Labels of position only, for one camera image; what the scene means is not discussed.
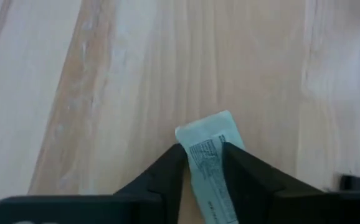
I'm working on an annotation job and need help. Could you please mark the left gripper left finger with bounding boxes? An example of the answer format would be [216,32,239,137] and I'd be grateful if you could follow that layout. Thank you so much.
[113,143,189,224]

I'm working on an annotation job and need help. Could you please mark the green printed packet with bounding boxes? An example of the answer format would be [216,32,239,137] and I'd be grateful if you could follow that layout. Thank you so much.
[174,110,246,224]

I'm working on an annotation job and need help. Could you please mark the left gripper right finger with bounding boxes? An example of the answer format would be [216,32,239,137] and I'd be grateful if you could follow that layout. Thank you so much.
[222,141,326,224]

